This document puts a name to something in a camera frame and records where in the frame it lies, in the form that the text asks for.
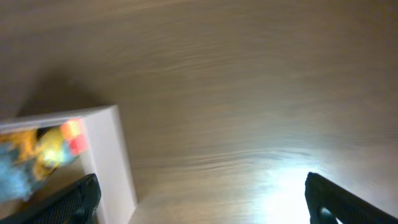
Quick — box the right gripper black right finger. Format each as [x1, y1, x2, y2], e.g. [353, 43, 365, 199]
[305, 172, 397, 224]

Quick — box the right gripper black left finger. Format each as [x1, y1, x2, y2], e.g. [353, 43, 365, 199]
[1, 174, 101, 224]

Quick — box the pink cardboard box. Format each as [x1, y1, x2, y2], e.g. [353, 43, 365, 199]
[1, 105, 138, 223]

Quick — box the grey yellow toy car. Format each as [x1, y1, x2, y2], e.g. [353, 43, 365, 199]
[1, 129, 44, 203]

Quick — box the yellow grey ball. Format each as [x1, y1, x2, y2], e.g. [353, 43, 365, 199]
[34, 128, 67, 180]

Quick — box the colourful puzzle cube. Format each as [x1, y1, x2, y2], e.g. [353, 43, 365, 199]
[60, 118, 87, 156]

